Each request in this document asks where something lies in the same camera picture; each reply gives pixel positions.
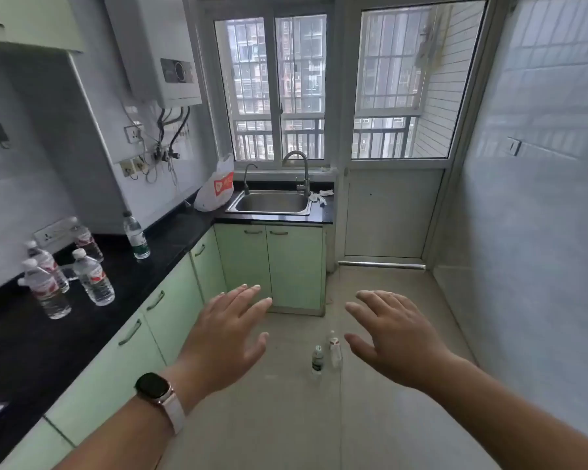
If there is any person's left hand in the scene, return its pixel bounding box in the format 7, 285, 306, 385
169, 283, 274, 405

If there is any tall curved steel faucet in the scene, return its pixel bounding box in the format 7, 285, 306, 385
282, 150, 312, 196

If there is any white red plastic bag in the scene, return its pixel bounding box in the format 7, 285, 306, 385
193, 153, 235, 213

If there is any metal door threshold rail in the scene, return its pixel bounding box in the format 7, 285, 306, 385
338, 260, 427, 271

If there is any white wall power outlet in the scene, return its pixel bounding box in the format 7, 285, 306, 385
33, 217, 77, 249

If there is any white gas water heater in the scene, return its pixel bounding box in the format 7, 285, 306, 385
101, 0, 203, 109

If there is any person's right forearm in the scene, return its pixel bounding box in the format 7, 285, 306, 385
423, 354, 588, 470

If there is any beige tiled floor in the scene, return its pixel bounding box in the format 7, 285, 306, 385
156, 264, 503, 470

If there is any person's right hand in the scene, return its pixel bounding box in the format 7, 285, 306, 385
344, 289, 459, 392

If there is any white framed window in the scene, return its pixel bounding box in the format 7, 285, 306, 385
195, 0, 342, 170

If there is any black countertop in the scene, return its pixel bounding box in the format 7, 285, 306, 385
0, 180, 335, 470

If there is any smartwatch with white band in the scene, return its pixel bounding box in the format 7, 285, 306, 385
135, 371, 187, 435

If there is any stainless steel sink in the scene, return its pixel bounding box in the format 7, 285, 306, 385
225, 190, 314, 217

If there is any green cap water bottle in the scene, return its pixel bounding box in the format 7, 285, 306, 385
123, 210, 152, 260

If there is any white balcony door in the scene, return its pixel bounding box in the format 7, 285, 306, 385
340, 0, 496, 270

